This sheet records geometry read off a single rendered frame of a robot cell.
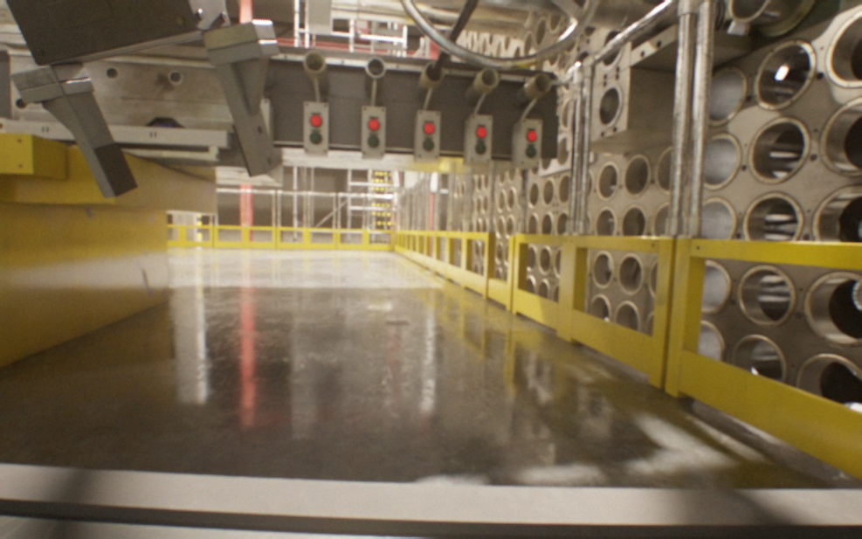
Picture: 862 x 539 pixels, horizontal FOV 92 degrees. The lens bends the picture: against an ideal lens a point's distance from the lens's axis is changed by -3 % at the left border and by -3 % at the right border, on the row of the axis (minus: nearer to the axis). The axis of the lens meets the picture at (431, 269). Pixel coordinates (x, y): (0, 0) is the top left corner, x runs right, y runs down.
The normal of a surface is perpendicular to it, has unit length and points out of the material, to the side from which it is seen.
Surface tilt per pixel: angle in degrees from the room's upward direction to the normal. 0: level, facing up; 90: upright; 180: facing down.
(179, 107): 90
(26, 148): 90
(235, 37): 113
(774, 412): 90
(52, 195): 90
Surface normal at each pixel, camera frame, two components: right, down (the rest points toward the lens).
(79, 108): 0.99, -0.09
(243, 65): -0.09, 0.47
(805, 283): -0.98, -0.01
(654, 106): 0.18, 0.09
